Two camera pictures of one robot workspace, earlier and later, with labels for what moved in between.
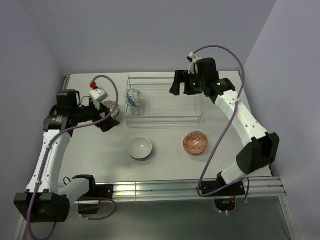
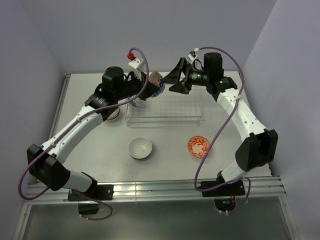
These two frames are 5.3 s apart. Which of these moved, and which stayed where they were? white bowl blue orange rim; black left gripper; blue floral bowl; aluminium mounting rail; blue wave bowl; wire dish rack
Moved: black left gripper; blue wave bowl
Stayed: white bowl blue orange rim; wire dish rack; aluminium mounting rail; blue floral bowl
